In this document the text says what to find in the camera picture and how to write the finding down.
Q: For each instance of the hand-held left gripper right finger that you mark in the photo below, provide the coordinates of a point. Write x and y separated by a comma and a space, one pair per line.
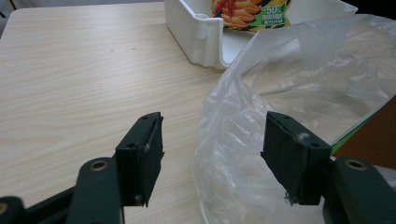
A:
295, 161

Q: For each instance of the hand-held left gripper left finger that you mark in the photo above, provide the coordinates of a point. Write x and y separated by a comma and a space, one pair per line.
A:
137, 161

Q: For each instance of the clear plastic shopping bag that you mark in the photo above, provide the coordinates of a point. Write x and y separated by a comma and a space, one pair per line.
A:
236, 140

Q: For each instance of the brown box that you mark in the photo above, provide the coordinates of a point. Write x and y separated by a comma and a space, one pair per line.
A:
373, 140

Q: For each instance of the white plastic bin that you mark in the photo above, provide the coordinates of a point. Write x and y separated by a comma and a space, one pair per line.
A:
199, 40

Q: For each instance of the yellow black striped chip bag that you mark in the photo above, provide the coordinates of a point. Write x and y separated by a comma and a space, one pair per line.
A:
243, 15

